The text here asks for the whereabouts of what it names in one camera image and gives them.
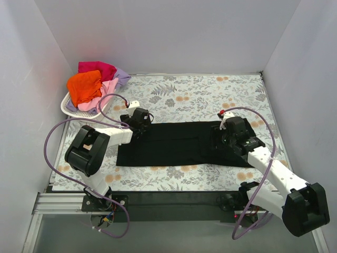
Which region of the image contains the black t shirt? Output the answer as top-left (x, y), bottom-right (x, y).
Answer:
top-left (116, 121), bottom-right (250, 168)

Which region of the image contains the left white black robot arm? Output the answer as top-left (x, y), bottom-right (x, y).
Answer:
top-left (65, 107), bottom-right (153, 211)

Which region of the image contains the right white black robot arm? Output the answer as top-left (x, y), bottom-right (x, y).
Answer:
top-left (211, 111), bottom-right (330, 237)

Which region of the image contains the pink t shirt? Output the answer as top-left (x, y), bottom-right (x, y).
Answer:
top-left (77, 79), bottom-right (119, 114)

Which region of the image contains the white plastic laundry basket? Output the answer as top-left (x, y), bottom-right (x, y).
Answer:
top-left (60, 93), bottom-right (104, 121)

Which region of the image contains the lavender t shirt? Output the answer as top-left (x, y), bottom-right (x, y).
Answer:
top-left (114, 67), bottom-right (131, 90)

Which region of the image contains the floral patterned table mat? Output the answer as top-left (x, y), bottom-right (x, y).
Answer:
top-left (51, 74), bottom-right (300, 192)

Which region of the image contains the magenta t shirt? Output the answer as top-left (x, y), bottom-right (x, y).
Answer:
top-left (78, 61), bottom-right (117, 82)

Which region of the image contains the orange t shirt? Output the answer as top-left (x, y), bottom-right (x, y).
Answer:
top-left (66, 70), bottom-right (102, 107)

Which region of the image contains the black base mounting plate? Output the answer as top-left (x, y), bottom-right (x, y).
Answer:
top-left (81, 191), bottom-right (271, 223)

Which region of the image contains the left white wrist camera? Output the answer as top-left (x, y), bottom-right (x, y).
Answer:
top-left (126, 100), bottom-right (140, 117)

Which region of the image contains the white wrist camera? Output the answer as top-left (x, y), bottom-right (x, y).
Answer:
top-left (217, 110), bottom-right (234, 130)
top-left (126, 100), bottom-right (140, 117)

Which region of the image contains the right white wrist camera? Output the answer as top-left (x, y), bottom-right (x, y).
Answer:
top-left (217, 110), bottom-right (234, 130)

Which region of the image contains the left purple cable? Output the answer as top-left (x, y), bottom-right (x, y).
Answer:
top-left (43, 93), bottom-right (131, 239)

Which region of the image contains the aluminium frame rail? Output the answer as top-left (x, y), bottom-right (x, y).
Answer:
top-left (33, 193), bottom-right (84, 215)

